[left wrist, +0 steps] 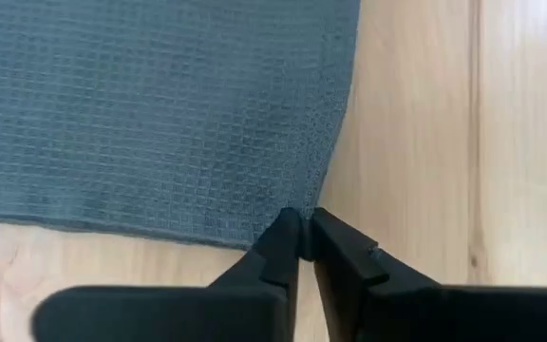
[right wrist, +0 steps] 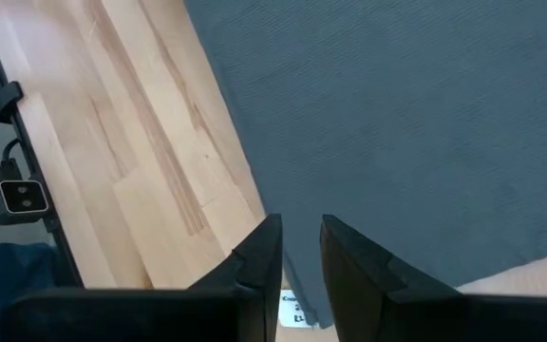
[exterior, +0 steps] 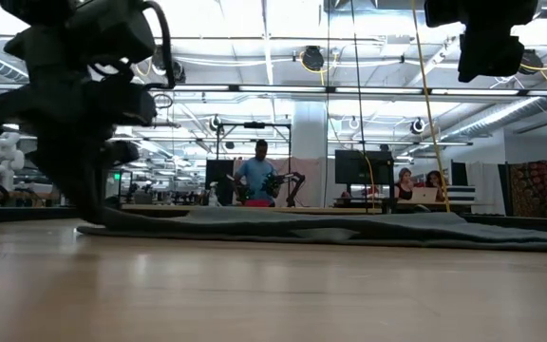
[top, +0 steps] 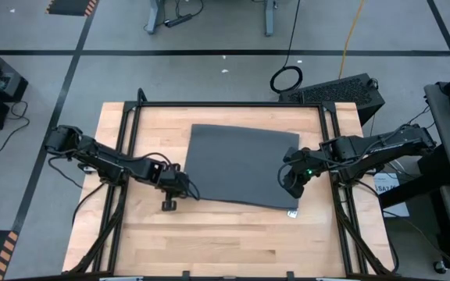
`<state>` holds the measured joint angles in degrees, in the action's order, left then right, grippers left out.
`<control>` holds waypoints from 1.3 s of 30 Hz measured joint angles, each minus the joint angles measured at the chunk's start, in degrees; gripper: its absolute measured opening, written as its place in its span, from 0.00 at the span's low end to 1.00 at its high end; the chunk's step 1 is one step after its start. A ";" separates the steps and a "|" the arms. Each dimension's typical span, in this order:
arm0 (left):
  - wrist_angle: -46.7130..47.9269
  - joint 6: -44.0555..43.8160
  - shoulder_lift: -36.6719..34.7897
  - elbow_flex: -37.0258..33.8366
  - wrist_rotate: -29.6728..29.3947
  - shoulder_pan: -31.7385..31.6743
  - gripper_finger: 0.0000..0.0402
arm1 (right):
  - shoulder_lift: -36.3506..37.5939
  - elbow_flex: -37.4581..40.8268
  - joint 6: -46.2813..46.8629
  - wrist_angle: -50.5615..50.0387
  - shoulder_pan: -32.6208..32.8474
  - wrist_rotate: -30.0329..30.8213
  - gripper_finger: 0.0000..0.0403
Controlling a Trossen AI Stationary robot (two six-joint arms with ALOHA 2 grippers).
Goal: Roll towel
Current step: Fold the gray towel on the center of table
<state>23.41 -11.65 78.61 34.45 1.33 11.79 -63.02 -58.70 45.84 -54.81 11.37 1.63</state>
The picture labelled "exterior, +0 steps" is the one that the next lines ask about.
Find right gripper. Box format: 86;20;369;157
424;0;539;85

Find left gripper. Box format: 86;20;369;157
0;4;157;225

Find dark grey towel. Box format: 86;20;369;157
76;206;547;254

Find black monitor screen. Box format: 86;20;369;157
205;159;236;206
334;149;396;187

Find white hanging cloth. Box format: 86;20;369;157
465;161;501;216

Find person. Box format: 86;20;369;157
393;166;416;201
424;169;447;202
233;139;280;208

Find silver laptop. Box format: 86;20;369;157
409;186;440;204

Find white round column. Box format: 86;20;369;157
292;99;330;208

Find black cell frame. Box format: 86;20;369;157
104;168;135;206

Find silver ventilation duct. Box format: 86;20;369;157
439;78;547;142

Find yellow hanging cable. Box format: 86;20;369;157
410;0;451;214

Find hanging black cable loop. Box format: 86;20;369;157
152;92;175;110

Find black aluminium table frame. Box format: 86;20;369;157
0;203;547;235

